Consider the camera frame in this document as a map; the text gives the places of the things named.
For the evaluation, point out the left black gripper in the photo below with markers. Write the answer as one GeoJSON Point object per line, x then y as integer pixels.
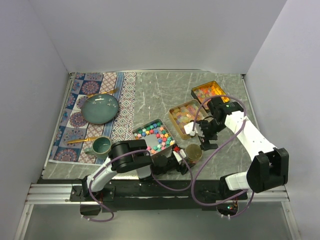
{"type": "Point", "coordinates": [184, 168]}

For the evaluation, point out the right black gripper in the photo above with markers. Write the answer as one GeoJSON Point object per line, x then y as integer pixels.
{"type": "Point", "coordinates": [205, 144]}

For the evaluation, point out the clear plastic ball half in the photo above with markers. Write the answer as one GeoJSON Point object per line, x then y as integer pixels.
{"type": "Point", "coordinates": [193, 161]}

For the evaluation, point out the round gold tin lid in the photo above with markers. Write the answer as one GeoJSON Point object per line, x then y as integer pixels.
{"type": "Point", "coordinates": [194, 151]}

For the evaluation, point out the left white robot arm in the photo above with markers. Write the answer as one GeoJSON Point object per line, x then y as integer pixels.
{"type": "Point", "coordinates": [133, 155]}

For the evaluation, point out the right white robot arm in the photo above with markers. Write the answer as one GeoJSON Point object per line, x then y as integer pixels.
{"type": "Point", "coordinates": [269, 166]}

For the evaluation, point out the pink tin of star candies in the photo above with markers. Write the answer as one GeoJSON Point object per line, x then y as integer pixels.
{"type": "Point", "coordinates": [157, 137]}

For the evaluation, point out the gold tin of pastel candies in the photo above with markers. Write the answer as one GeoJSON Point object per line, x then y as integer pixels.
{"type": "Point", "coordinates": [182, 114]}

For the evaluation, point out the gold tin of neon candies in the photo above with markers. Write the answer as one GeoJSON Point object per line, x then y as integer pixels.
{"type": "Point", "coordinates": [202, 92]}

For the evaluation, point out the black base bar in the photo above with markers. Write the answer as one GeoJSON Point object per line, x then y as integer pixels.
{"type": "Point", "coordinates": [133, 195]}

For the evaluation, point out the teal ceramic cup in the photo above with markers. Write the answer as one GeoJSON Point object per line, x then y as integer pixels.
{"type": "Point", "coordinates": [100, 148]}

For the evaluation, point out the gold spoon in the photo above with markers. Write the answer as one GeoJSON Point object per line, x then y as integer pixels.
{"type": "Point", "coordinates": [88, 139]}

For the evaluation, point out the teal ceramic plate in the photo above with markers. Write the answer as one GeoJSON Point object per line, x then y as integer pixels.
{"type": "Point", "coordinates": [100, 109]}

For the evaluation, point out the gold fork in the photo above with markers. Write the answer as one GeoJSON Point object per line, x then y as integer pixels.
{"type": "Point", "coordinates": [105, 92]}

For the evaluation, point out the patterned placemat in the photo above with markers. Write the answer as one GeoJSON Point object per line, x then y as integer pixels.
{"type": "Point", "coordinates": [72, 125]}

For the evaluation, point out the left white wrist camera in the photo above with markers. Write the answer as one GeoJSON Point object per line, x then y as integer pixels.
{"type": "Point", "coordinates": [179, 154]}

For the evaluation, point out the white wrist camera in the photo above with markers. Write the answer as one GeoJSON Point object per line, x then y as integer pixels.
{"type": "Point", "coordinates": [192, 129]}
{"type": "Point", "coordinates": [179, 154]}

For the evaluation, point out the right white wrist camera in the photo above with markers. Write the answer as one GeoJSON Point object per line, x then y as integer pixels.
{"type": "Point", "coordinates": [192, 129]}

